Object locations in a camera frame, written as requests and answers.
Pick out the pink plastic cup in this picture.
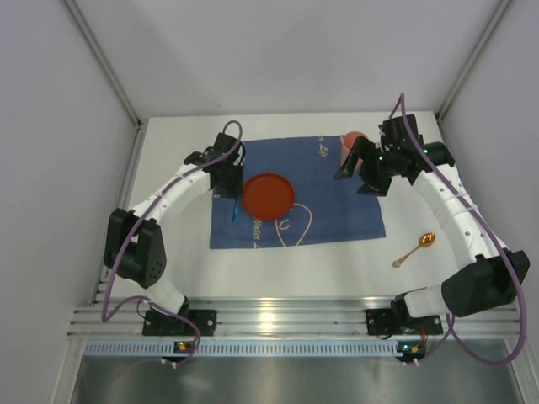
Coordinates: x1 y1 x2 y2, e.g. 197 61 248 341
340 131 371 167

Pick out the blue handled utensil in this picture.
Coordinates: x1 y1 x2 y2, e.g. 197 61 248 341
232 195 242 222

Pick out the red plate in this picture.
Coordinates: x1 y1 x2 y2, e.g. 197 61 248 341
241 173 295 221

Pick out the blue cloth placemat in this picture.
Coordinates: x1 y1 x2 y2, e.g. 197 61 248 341
210 136 386 250

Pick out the gold spoon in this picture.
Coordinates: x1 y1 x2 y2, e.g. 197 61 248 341
392 232 436 268

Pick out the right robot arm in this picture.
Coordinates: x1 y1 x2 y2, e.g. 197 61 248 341
335 114 530 318

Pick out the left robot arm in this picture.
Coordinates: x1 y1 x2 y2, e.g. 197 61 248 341
104 132 246 316

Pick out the left frame post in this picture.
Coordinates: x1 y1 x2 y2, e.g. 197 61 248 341
59 0 141 128

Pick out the frame post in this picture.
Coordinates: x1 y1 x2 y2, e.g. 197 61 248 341
435 0 515 125
59 0 141 128

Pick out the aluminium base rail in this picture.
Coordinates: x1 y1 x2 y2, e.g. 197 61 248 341
67 296 520 339

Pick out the right frame post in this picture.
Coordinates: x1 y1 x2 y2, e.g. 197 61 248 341
435 0 515 125

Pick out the perforated cable duct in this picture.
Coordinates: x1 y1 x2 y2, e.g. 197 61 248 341
84 340 424 358

